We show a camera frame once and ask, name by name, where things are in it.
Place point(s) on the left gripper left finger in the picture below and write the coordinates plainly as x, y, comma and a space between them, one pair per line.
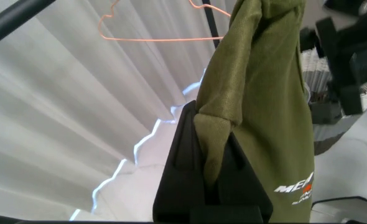
180, 180

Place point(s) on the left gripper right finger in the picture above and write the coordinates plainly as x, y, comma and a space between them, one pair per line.
242, 186

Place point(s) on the green shirt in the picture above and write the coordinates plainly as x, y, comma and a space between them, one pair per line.
264, 93

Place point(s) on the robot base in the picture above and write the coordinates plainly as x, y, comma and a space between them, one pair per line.
351, 211

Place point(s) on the white laundry basket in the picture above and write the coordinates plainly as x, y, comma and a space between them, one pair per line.
317, 71

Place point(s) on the pink clothes hanger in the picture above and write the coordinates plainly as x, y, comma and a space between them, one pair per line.
155, 39

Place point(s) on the black clothes rack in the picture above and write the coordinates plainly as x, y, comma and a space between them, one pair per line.
9, 21

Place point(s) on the white curtain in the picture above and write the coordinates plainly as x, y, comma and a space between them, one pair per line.
62, 109

